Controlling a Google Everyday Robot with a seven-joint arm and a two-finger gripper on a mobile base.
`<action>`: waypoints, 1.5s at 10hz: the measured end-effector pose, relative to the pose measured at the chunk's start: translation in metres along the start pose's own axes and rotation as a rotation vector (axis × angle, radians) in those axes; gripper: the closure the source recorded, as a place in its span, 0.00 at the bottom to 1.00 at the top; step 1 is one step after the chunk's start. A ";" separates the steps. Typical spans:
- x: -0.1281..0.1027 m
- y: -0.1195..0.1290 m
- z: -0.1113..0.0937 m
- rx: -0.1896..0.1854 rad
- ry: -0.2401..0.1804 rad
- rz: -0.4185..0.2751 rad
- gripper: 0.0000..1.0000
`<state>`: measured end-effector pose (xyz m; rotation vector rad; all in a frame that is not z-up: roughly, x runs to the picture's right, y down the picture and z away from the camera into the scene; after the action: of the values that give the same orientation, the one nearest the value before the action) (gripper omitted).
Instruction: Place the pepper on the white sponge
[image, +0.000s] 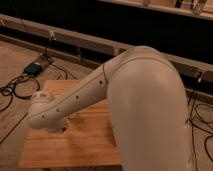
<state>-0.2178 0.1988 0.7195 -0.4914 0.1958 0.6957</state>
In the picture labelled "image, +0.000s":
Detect long wooden beam rail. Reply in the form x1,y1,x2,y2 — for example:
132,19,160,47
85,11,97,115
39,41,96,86
0,14,213,82

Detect black floor cables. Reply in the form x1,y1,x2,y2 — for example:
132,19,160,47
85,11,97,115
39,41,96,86
184,71,213,164
0,39,79,113

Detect wooden table board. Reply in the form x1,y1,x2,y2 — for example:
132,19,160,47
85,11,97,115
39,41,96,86
17,79,123,170

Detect black floor cables left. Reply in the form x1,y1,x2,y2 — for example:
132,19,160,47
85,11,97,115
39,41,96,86
0,39,79,113

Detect black floor cables right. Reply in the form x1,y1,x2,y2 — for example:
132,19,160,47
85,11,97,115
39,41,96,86
184,71,213,164

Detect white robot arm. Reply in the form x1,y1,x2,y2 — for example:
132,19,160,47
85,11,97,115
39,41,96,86
27,46,194,171

